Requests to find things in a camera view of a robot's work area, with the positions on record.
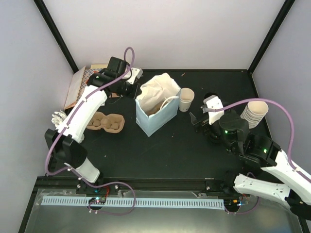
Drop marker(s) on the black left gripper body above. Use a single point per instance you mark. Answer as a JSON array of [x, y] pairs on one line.
[[132, 93]]

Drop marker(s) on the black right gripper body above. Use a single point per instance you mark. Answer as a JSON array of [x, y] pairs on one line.
[[203, 123]]

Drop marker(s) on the light blue paper bag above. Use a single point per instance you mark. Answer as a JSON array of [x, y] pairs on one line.
[[158, 103]]

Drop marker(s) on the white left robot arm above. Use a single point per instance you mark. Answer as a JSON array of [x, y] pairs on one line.
[[65, 149]]

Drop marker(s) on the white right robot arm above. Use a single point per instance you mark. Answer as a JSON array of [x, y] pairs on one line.
[[258, 153]]

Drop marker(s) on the black paper cup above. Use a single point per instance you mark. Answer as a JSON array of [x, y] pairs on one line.
[[209, 94]]

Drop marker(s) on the tan kraft paper bag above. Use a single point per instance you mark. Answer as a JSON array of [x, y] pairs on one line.
[[98, 66]]

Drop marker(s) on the blue checkered paper bag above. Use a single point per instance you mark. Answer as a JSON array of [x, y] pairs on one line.
[[86, 76]]

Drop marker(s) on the tall stack of paper cups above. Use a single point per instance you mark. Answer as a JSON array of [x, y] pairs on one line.
[[254, 112]]

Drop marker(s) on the white orange-edged paper bag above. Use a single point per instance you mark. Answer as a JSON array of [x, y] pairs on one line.
[[74, 88]]

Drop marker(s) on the small electronics board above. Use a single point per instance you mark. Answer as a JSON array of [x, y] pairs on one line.
[[97, 200]]

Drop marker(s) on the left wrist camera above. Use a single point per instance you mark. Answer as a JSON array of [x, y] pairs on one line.
[[133, 75]]

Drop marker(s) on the light blue slotted cable duct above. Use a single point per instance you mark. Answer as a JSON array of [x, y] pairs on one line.
[[137, 202]]

